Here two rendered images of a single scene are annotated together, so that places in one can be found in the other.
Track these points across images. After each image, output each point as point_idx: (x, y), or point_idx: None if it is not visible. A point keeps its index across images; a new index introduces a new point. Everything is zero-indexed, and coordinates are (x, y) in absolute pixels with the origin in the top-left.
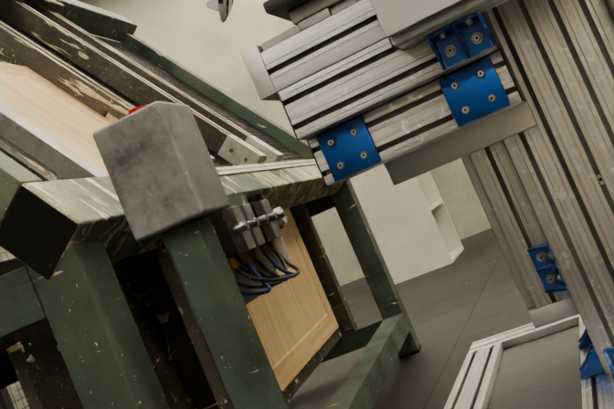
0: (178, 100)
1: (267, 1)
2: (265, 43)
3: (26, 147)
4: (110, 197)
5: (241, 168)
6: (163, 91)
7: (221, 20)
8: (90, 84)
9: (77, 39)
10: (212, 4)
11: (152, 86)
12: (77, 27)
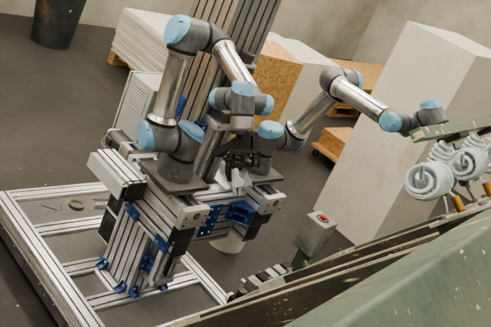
0: (253, 295)
1: (283, 177)
2: (278, 191)
3: None
4: (330, 256)
5: (227, 303)
6: (269, 290)
7: (238, 194)
8: (346, 252)
9: (378, 252)
10: (247, 181)
11: (283, 285)
12: (392, 255)
